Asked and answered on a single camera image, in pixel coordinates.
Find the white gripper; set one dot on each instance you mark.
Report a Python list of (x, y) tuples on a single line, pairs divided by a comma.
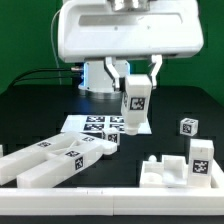
[(91, 29)]

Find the white chair seat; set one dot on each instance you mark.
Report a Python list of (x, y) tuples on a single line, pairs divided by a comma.
[(172, 172)]

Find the white chair back frame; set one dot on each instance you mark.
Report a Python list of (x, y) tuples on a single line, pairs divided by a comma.
[(51, 161)]

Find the white marker base sheet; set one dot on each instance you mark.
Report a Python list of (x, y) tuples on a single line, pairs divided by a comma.
[(92, 123)]

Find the white block left edge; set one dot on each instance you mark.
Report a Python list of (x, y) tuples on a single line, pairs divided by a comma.
[(1, 151)]

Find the white L-shaped wall fence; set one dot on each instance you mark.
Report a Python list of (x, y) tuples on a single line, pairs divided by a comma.
[(110, 201)]

